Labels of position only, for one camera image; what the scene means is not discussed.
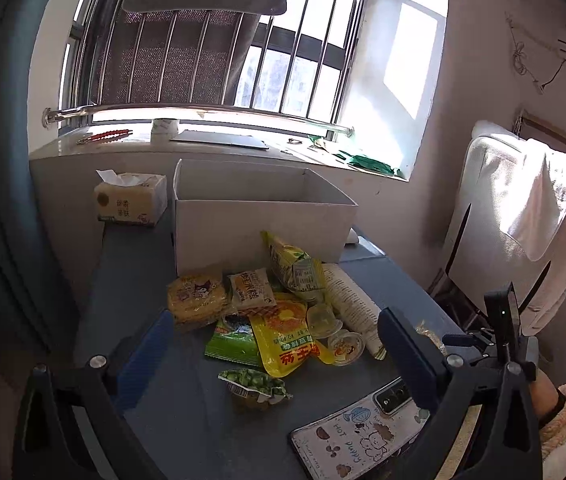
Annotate yellow orange snack packet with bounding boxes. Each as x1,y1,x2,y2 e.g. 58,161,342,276
250,297,334,379

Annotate yellow green snack bag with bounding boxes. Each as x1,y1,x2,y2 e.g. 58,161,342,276
261,230,330,304

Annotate wall cable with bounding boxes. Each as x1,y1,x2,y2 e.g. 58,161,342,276
505,14,566,95

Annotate clear jelly cup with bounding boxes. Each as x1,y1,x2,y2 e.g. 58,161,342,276
306,302,344,339

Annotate green pea packet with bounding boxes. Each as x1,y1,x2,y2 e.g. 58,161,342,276
218,367,294,412

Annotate white cracker roll packet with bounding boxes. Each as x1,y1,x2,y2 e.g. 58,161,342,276
322,262,390,361

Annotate white chair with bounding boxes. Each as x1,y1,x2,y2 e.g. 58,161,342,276
430,119,566,337

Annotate white towel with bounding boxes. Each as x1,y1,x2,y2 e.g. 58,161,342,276
499,136,566,263

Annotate green cloth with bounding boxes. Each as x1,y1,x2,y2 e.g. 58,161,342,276
337,149,408,179

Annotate white cup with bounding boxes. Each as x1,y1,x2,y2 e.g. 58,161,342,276
151,117,180,140

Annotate phone with cartoon case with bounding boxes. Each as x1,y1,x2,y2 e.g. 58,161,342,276
290,375,432,480

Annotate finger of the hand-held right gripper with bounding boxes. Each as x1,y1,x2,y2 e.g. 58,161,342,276
442,332,474,350

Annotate white cardboard box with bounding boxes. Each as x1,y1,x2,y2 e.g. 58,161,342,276
172,158,359,277

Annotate green snack packet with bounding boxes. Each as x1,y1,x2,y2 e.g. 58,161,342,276
205,317,264,369

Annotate small beige snack packet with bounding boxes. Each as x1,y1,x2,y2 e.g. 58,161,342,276
227,267,277,317

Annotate speckled snack packet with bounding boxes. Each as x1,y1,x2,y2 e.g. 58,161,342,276
415,326,446,354

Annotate yellow cartoon noodle packet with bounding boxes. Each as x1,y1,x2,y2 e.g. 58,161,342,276
166,267,229,332

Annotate steel window guard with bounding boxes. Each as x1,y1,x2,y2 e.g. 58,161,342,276
42,0,387,142

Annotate wooden frame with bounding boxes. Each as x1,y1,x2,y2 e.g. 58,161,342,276
513,108,566,183

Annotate beige tissue pack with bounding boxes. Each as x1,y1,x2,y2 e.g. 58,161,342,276
93,168,169,227

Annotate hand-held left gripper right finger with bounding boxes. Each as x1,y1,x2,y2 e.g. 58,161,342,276
377,306,544,480

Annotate dark mesh cloth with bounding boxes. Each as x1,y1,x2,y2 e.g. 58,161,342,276
97,9,260,107

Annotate cartoon lid jelly cup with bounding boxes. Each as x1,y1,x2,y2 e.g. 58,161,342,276
327,329,366,366

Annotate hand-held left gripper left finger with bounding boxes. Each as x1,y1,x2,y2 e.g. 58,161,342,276
12,309,174,480

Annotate red pliers on sill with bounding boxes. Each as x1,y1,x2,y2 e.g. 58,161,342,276
76,129,134,146

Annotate grey flat sheet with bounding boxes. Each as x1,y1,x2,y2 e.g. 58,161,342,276
170,129,270,151

